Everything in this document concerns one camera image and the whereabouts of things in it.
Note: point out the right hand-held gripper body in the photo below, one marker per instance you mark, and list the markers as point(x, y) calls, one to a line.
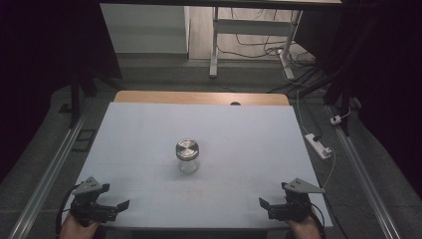
point(295, 207)

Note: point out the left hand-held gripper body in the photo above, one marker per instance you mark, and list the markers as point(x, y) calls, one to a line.
point(87, 203)

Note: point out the clear glass jar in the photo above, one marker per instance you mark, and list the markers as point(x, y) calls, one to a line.
point(189, 166)

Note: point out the round silver metal lid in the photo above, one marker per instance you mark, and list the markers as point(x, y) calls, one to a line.
point(187, 149)

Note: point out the person's right hand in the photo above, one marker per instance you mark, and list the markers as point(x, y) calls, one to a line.
point(307, 230)

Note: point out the person's left hand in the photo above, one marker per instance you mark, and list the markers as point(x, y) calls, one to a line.
point(78, 231)

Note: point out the white power strip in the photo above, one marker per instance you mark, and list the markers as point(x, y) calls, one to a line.
point(317, 146)

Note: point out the small white adapter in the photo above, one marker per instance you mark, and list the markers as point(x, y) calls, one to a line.
point(335, 119)

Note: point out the black metal stand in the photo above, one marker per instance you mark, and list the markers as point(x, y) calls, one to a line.
point(338, 89)
point(75, 99)

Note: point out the white table cover sheet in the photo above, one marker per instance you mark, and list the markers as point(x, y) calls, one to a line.
point(205, 126)

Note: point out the black curtain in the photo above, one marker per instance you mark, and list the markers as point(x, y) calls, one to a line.
point(388, 66)
point(40, 49)

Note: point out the aluminium floor rail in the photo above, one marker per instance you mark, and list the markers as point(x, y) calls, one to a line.
point(365, 179)
point(49, 176)

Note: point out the white desk frame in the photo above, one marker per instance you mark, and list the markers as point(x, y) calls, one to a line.
point(252, 27)

